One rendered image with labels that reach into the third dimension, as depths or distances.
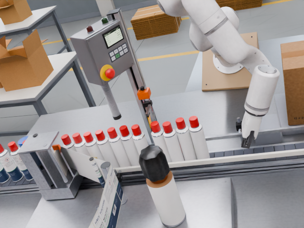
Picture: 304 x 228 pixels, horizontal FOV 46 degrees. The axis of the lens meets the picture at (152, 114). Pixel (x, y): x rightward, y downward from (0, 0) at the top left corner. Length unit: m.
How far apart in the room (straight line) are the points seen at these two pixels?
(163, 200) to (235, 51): 0.52
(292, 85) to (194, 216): 0.64
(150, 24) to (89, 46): 4.15
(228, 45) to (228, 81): 0.81
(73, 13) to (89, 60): 6.47
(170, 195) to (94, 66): 0.52
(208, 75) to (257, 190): 0.84
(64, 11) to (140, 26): 2.73
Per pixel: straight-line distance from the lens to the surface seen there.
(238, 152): 1.47
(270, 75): 1.22
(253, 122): 1.30
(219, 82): 1.99
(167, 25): 5.36
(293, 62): 1.53
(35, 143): 1.46
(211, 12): 1.18
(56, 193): 1.55
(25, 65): 2.97
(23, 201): 1.77
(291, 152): 1.40
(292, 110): 1.58
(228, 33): 1.19
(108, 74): 1.29
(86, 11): 7.61
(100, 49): 1.30
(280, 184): 1.40
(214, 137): 1.44
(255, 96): 1.25
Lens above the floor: 1.83
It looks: 31 degrees down
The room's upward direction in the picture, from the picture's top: 18 degrees counter-clockwise
